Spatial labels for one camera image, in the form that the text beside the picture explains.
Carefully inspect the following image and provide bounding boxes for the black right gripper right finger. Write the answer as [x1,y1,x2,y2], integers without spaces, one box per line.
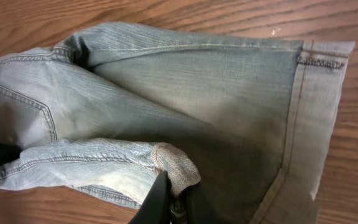
[186,184,225,224]

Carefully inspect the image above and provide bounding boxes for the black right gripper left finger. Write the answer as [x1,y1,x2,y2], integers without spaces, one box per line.
[129,171,171,224]

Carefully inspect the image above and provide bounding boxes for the light blue denim shorts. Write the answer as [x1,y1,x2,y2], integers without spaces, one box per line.
[0,22,355,223]

